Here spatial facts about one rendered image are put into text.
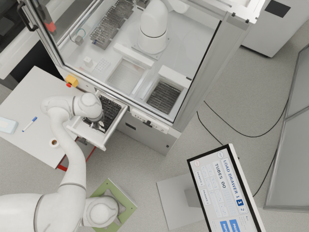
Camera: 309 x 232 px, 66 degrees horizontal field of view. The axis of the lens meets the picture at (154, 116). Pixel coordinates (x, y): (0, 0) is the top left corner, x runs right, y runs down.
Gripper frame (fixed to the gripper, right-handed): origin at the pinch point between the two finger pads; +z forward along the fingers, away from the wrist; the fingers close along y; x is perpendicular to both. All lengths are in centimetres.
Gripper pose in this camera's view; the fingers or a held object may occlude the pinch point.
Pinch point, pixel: (100, 125)
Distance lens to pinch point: 156.0
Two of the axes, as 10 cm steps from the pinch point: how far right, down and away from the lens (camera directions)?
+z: -0.7, 3.4, 9.4
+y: 4.7, -8.2, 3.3
